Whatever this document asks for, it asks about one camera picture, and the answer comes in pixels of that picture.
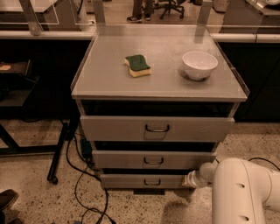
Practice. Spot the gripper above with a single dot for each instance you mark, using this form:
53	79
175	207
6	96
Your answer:
193	179

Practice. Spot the grey bottom drawer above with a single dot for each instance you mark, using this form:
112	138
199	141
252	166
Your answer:
137	179

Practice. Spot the grey drawer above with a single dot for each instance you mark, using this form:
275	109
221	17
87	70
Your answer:
137	179
152	155
167	121

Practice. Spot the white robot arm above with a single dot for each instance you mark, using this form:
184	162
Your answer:
241	190

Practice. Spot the grey middle drawer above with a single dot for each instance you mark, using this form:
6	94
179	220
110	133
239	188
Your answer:
152	155

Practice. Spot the grey drawer cabinet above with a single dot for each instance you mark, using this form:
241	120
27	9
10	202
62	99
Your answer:
104	76

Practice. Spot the grey top drawer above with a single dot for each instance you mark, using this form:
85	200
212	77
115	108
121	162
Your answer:
167	121

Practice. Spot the white ceramic bowl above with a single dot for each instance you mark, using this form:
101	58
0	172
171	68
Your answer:
199	65

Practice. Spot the green yellow sponge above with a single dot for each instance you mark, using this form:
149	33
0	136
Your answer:
137	65

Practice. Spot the black office chair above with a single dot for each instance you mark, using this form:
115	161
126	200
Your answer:
168	5

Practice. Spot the standing person legs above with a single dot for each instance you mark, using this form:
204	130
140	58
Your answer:
137	12

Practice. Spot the dark shoe bottom left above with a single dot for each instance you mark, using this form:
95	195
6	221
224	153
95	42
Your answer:
6	198

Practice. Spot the white horizontal rail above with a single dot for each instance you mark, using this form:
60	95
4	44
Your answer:
77	35

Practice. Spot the black table frame left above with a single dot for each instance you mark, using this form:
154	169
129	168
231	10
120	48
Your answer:
16	86

